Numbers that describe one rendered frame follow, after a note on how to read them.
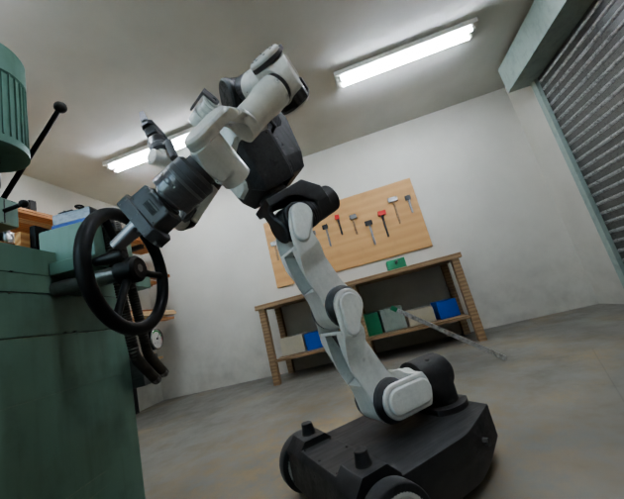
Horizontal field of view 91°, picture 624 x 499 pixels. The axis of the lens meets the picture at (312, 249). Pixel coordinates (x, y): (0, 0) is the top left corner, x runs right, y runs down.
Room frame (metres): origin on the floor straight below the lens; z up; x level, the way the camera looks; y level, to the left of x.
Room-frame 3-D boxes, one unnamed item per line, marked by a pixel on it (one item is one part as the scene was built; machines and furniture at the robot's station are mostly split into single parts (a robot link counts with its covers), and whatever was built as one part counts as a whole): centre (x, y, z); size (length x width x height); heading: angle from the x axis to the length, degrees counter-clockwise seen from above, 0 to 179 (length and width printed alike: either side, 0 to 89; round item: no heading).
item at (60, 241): (0.74, 0.55, 0.91); 0.15 x 0.14 x 0.09; 179
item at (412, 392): (1.19, -0.15, 0.28); 0.21 x 0.20 x 0.13; 119
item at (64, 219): (0.75, 0.55, 0.99); 0.13 x 0.11 x 0.06; 179
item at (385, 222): (3.79, -0.42, 1.50); 2.00 x 0.04 x 0.90; 80
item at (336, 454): (1.17, -0.12, 0.19); 0.64 x 0.52 x 0.33; 119
